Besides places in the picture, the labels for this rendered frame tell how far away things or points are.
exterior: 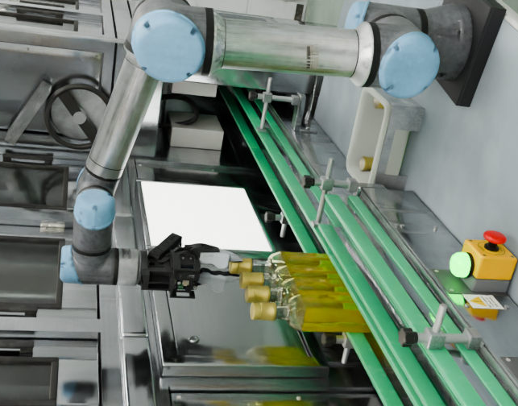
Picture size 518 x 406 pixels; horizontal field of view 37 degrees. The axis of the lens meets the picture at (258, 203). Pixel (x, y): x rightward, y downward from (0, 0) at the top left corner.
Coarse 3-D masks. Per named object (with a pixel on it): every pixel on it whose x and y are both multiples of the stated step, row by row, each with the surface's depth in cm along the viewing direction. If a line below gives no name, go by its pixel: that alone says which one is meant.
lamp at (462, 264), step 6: (462, 252) 135; (468, 252) 135; (456, 258) 134; (462, 258) 133; (468, 258) 134; (450, 264) 135; (456, 264) 134; (462, 264) 133; (468, 264) 133; (450, 270) 136; (456, 270) 134; (462, 270) 133; (468, 270) 133; (462, 276) 134; (468, 276) 134
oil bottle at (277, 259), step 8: (272, 256) 163; (280, 256) 163; (288, 256) 163; (296, 256) 164; (304, 256) 164; (312, 256) 165; (320, 256) 166; (328, 256) 166; (272, 264) 161; (280, 264) 161; (288, 264) 161; (296, 264) 161; (304, 264) 162; (312, 264) 162; (320, 264) 163; (328, 264) 163; (272, 272) 161
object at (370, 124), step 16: (368, 96) 185; (368, 112) 187; (384, 112) 171; (368, 128) 189; (384, 128) 172; (352, 144) 190; (368, 144) 191; (352, 160) 192; (352, 176) 188; (368, 176) 186
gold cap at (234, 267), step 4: (244, 260) 161; (248, 260) 161; (232, 264) 160; (236, 264) 160; (240, 264) 160; (244, 264) 160; (248, 264) 160; (252, 264) 161; (232, 268) 160; (236, 268) 160; (240, 268) 160; (244, 268) 160; (248, 268) 160; (232, 272) 160; (236, 272) 160; (240, 272) 160
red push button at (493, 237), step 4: (484, 232) 134; (488, 232) 134; (492, 232) 134; (496, 232) 134; (484, 236) 134; (488, 236) 133; (492, 236) 133; (496, 236) 133; (500, 236) 133; (504, 236) 134; (488, 240) 133; (492, 240) 132; (496, 240) 132; (500, 240) 132; (504, 240) 133; (488, 244) 134; (492, 244) 134; (496, 244) 134
